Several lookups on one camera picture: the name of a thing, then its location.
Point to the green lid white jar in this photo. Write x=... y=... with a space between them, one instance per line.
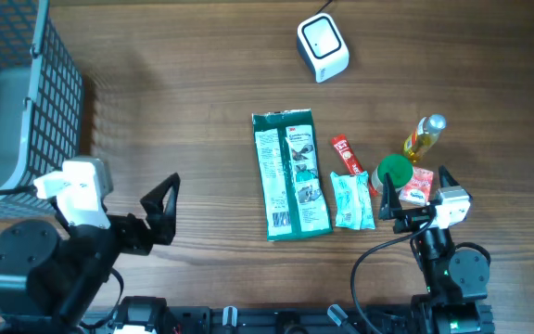
x=398 y=167

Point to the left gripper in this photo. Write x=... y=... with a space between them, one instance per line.
x=141 y=239

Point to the white barcode scanner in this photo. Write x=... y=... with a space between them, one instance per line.
x=322 y=47

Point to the yellow oil bottle silver cap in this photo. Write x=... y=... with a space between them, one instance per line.
x=423 y=137

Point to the dark grey mesh basket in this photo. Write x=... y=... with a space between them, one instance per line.
x=41 y=104

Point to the red drink carton cup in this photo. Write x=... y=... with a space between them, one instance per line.
x=417 y=190

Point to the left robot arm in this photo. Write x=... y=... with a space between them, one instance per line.
x=47 y=283

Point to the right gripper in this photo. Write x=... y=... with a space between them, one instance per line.
x=410 y=217

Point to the green 3M gloves packet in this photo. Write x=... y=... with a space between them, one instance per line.
x=287 y=155

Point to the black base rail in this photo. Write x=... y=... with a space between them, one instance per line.
x=295 y=320

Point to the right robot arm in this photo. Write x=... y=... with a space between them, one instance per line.
x=456 y=275

